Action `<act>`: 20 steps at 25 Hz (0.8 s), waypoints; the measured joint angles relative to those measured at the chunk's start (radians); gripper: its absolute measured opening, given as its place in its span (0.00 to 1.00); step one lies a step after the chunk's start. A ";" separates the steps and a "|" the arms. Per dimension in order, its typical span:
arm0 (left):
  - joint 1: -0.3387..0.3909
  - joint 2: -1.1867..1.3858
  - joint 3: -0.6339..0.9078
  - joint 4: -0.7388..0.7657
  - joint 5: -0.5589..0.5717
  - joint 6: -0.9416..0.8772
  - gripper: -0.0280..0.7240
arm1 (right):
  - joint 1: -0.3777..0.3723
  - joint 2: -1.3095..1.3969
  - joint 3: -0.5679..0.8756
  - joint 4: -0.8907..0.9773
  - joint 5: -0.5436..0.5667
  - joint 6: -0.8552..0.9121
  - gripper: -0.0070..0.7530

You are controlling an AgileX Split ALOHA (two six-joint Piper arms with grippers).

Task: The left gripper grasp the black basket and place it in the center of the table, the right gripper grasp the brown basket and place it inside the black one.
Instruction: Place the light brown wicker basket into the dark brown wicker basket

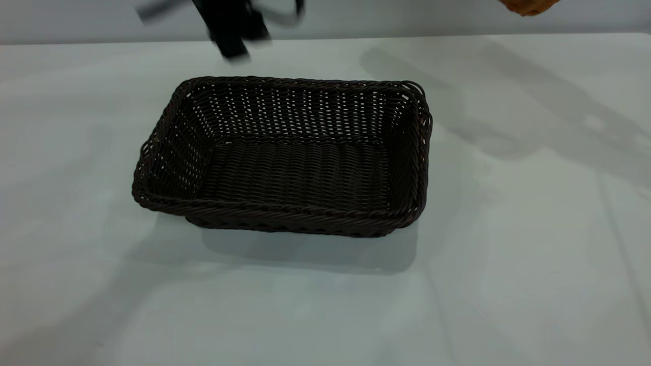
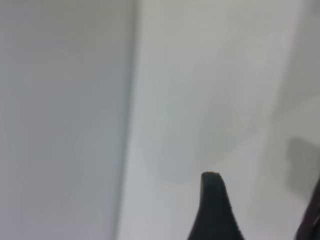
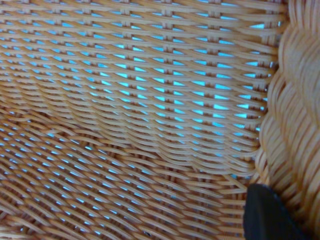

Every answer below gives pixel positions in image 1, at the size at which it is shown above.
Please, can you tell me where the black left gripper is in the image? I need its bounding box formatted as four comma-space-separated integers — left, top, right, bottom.
192, 0, 272, 61

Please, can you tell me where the black woven plastic basket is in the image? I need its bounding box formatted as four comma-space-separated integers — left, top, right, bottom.
132, 76, 433, 238

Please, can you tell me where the orange woven plastic basket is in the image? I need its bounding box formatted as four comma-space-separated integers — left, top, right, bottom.
497, 0, 561, 17

